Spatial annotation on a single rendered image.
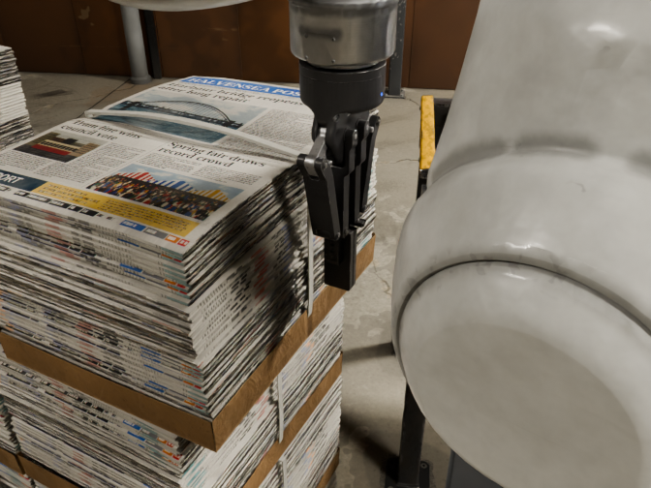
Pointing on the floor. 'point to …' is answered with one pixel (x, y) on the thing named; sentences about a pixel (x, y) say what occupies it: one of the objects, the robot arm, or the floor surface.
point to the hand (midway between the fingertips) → (340, 256)
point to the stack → (139, 457)
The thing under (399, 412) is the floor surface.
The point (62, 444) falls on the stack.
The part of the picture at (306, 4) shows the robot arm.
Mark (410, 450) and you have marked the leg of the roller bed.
